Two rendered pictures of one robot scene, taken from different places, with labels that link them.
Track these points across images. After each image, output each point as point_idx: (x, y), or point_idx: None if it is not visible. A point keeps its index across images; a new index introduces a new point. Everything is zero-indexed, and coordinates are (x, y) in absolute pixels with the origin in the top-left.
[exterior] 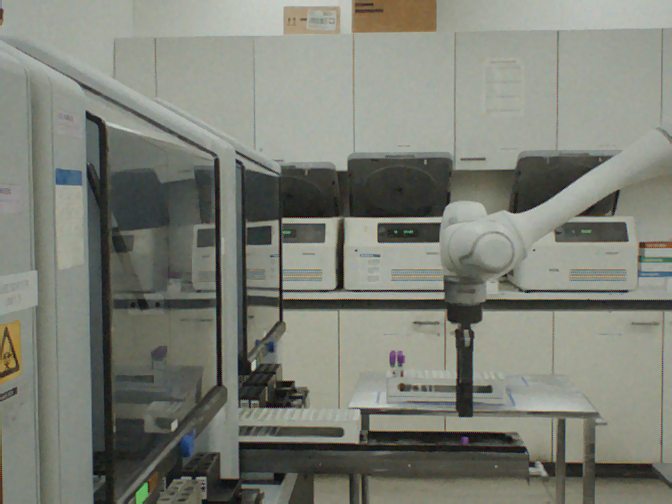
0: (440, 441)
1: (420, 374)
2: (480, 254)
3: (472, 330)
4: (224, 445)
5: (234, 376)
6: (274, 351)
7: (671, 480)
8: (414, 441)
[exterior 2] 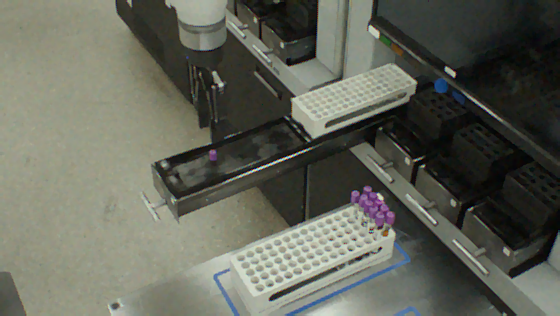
0: (240, 161)
1: (341, 232)
2: None
3: (200, 71)
4: (333, 34)
5: (362, 16)
6: (438, 91)
7: (22, 315)
8: (262, 152)
